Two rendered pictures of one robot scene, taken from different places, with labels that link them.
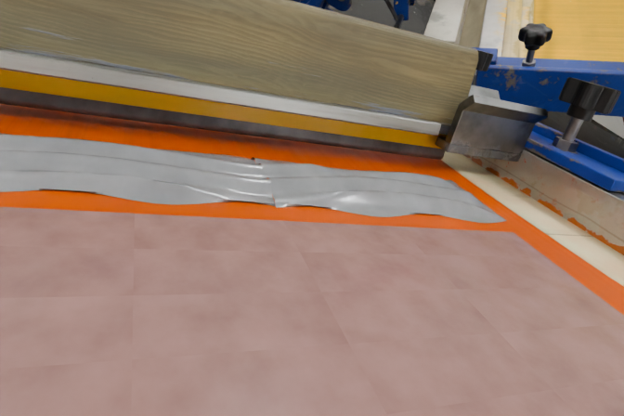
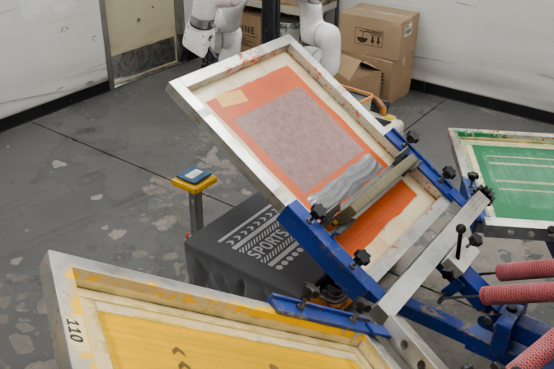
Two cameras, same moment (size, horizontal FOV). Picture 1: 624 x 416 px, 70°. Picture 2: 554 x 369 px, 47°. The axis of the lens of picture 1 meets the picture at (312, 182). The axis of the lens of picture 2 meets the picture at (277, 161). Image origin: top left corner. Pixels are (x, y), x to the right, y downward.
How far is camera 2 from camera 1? 195 cm
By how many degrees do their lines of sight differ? 101
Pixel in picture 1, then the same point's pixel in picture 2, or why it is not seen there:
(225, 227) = (340, 164)
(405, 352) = (310, 151)
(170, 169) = (355, 171)
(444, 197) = (321, 198)
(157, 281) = (335, 150)
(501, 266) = (304, 177)
